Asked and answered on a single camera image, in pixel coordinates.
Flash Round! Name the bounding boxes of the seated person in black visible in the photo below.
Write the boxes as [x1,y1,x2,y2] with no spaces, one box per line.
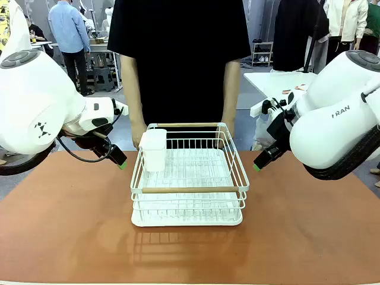
[24,14,55,58]

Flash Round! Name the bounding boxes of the white side table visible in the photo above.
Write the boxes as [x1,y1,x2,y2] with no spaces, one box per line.
[243,71,318,118]

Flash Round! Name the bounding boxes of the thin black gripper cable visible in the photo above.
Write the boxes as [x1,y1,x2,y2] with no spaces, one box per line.
[57,106,124,163]

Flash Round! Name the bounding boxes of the person's left hand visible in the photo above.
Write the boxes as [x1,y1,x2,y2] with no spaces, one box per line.
[218,117,236,149]

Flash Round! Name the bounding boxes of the person's right forearm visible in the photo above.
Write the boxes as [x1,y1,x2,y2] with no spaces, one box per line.
[119,54,148,131]

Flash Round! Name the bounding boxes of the left arm black cable sleeve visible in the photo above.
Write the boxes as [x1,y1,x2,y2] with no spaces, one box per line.
[0,141,57,176]

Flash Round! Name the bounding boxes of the clear plastic bag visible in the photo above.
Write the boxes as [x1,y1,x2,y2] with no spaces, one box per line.
[252,115,276,151]

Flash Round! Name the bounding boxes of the white plastic cutlery cup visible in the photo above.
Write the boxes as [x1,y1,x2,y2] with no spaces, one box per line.
[138,128,168,173]

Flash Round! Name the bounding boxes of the person in green top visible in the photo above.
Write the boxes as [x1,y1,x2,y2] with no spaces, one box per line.
[354,0,380,56]

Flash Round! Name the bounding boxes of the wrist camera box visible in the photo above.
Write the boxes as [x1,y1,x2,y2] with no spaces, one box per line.
[113,99,129,117]
[261,91,295,120]

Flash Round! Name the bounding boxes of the white shoe rack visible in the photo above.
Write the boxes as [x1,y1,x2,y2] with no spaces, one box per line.
[251,41,274,68]

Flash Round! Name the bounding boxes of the person's left forearm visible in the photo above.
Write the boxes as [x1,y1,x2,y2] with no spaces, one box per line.
[221,58,242,122]

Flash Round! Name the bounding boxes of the person in white jacket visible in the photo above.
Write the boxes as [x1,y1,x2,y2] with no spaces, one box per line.
[323,0,369,65]

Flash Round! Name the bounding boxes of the hanging black garment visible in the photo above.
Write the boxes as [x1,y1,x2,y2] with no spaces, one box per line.
[272,0,331,72]

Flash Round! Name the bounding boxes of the arm black cable sleeve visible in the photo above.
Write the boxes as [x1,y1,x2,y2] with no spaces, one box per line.
[0,141,57,176]
[302,124,380,181]

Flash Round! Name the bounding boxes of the black stand pole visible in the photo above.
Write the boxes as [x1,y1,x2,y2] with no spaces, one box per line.
[303,0,326,74]

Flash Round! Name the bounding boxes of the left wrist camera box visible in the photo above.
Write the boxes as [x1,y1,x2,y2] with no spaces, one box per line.
[113,99,129,117]

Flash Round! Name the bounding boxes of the right arm black cable sleeve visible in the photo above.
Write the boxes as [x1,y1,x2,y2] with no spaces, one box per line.
[302,124,380,181]

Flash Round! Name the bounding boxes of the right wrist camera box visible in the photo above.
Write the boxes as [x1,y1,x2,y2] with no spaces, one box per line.
[261,91,295,120]

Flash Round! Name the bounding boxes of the man in blue shirt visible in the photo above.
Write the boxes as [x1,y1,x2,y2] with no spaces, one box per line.
[47,0,91,96]

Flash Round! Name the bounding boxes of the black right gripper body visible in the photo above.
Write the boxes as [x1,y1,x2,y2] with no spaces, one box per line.
[266,111,294,153]

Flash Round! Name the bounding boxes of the white wire dish rack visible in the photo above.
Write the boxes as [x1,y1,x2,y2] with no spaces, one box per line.
[129,122,251,215]

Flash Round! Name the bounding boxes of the white plastic drip tray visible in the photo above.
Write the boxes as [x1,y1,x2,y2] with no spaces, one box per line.
[131,147,244,228]

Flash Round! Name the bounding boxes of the grey step stool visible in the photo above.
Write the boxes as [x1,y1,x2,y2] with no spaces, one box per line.
[93,67,116,93]

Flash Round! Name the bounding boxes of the pink scraps on table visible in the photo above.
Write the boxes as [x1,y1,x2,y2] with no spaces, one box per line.
[281,84,308,94]

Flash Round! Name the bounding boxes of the person in black T-shirt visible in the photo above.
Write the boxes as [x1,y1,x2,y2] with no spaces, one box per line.
[107,0,252,150]

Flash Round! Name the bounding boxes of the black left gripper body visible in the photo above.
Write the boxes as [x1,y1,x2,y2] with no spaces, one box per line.
[72,130,116,159]

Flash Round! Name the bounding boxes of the person's right hand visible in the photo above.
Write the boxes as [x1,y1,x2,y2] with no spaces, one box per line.
[131,120,148,150]

